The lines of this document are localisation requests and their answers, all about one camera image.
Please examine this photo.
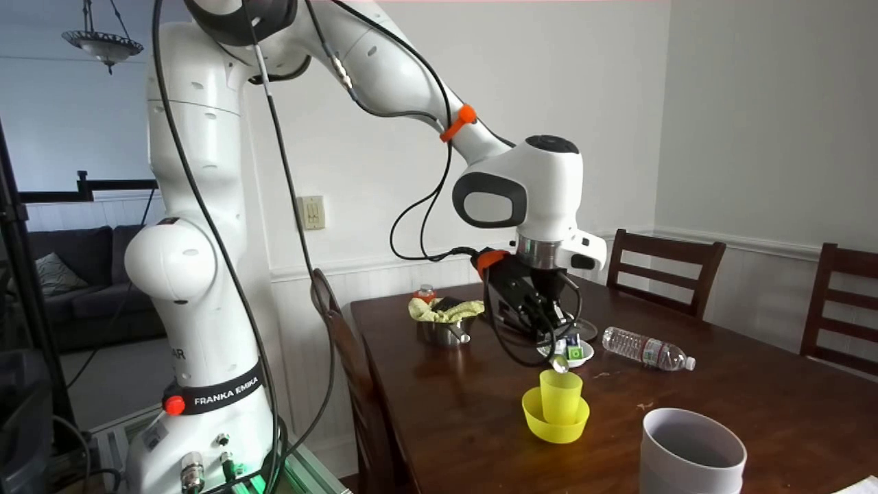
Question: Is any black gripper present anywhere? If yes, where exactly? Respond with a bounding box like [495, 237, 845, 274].
[484, 258, 579, 373]

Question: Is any yellow plastic cup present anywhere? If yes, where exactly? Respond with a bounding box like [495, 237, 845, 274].
[540, 370, 582, 423]

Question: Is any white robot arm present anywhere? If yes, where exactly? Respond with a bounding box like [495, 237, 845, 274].
[127, 0, 606, 494]

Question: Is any small white ceramic bowl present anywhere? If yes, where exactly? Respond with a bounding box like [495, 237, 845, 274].
[538, 336, 597, 370]

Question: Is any yellow plastic bowl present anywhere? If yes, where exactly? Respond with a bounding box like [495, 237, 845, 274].
[523, 387, 590, 446]

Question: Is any grey plastic cup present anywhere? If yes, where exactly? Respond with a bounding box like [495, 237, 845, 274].
[639, 406, 750, 494]

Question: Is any clear plastic water bottle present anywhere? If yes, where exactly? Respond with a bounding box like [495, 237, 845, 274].
[602, 328, 697, 373]

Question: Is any small metal pot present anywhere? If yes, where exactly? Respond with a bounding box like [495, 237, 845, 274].
[417, 322, 473, 350]

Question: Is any yellow-green cloth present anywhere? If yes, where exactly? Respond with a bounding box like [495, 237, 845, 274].
[409, 300, 486, 324]

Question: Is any left dark wooden chair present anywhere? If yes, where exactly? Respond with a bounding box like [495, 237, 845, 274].
[606, 230, 726, 317]

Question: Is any dark wooden chair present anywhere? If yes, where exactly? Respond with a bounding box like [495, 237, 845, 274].
[606, 230, 726, 317]
[800, 244, 878, 380]
[311, 270, 399, 494]

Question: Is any near dark wooden chair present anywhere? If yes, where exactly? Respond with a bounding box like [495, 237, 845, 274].
[311, 270, 399, 494]

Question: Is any right dark wooden chair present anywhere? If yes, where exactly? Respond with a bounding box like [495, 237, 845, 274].
[800, 244, 878, 380]

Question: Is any dark grey sofa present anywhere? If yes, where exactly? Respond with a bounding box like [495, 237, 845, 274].
[27, 225, 165, 355]

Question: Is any hanging ceiling lamp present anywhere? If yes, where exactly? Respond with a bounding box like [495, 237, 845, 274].
[63, 0, 144, 73]

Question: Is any white wall outlet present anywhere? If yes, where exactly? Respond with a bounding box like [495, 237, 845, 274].
[298, 196, 326, 230]

